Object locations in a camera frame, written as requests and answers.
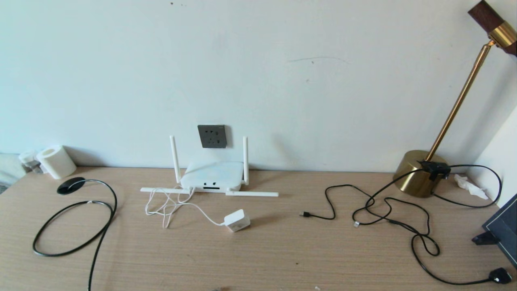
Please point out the black plastic stand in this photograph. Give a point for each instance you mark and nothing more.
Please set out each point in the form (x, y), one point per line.
(482, 239)

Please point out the white router with four antennas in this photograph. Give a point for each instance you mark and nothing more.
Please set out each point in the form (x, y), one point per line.
(212, 176)

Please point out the grey wall socket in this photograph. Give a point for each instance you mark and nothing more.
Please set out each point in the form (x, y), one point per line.
(212, 136)

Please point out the black clip on lamp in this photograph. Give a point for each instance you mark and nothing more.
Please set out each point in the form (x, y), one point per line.
(436, 167)

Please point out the black oval desk grommet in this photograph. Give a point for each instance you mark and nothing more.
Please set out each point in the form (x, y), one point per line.
(69, 186)

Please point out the brass desk lamp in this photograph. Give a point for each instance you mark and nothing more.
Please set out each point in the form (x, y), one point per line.
(416, 178)

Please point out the crumpled white tissue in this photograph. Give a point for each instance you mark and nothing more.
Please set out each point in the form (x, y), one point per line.
(468, 186)

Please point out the white paper roll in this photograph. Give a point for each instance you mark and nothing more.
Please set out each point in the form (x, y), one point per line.
(58, 163)

